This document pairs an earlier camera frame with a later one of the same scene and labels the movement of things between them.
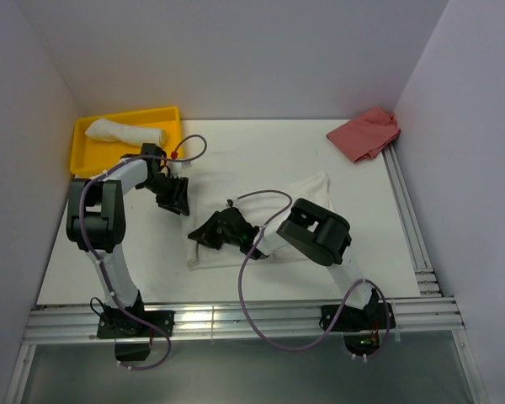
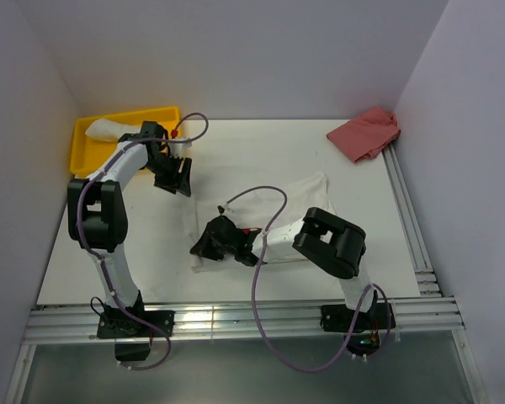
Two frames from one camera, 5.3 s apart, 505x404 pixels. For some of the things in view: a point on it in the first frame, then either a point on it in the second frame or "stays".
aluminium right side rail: (426, 278) stays
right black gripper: (205, 233) → (203, 248)
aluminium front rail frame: (216, 319) stays
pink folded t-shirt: (364, 137) stays
